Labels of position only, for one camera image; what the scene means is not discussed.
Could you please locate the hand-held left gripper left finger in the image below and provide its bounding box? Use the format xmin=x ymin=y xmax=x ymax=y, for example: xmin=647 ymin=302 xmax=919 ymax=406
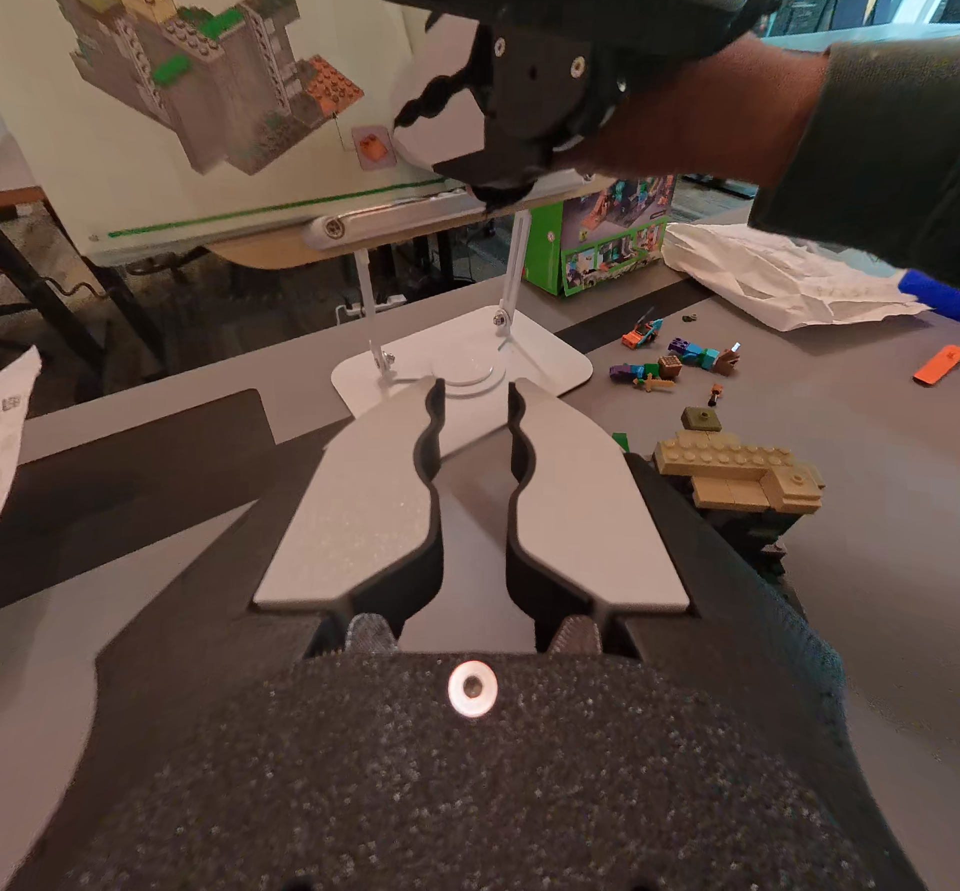
xmin=251 ymin=375 xmax=447 ymax=613

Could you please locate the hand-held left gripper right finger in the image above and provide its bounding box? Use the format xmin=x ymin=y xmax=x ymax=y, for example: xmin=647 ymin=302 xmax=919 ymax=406
xmin=506 ymin=377 xmax=691 ymax=615

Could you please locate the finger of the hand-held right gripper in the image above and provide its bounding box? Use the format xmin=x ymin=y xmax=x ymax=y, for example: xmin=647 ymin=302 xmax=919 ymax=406
xmin=420 ymin=12 xmax=489 ymax=99
xmin=390 ymin=84 xmax=500 ymax=181

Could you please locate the brick building model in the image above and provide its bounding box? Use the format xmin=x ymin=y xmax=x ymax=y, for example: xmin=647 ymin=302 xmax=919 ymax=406
xmin=611 ymin=407 xmax=826 ymax=581

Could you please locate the instruction booklet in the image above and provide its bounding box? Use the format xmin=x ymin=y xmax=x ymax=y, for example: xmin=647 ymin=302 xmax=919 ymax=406
xmin=0 ymin=0 xmax=496 ymax=266

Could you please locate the person's right forearm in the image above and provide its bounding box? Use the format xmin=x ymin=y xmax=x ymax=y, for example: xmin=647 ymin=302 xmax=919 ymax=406
xmin=750 ymin=36 xmax=960 ymax=285

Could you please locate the brown top office desk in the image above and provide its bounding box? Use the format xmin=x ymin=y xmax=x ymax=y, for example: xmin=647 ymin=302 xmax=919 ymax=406
xmin=0 ymin=184 xmax=99 ymax=382

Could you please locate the person's right hand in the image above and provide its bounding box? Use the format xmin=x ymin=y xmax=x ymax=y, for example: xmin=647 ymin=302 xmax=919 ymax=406
xmin=555 ymin=36 xmax=826 ymax=186

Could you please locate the pile of small brick figures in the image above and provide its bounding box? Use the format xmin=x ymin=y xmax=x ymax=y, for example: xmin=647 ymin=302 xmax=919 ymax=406
xmin=607 ymin=317 xmax=744 ymax=393

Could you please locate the toy brick set box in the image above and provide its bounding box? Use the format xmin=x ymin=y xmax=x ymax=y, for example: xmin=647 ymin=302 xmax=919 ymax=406
xmin=521 ymin=174 xmax=676 ymax=297

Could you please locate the white book stand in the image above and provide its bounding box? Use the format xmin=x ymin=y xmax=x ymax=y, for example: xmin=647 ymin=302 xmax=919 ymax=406
xmin=202 ymin=174 xmax=624 ymax=461

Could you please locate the orange brick separator tool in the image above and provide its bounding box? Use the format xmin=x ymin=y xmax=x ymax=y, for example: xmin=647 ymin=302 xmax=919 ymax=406
xmin=911 ymin=345 xmax=960 ymax=387

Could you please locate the blue plastic bin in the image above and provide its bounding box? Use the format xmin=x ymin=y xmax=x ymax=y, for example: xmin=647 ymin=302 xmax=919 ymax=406
xmin=896 ymin=267 xmax=960 ymax=322

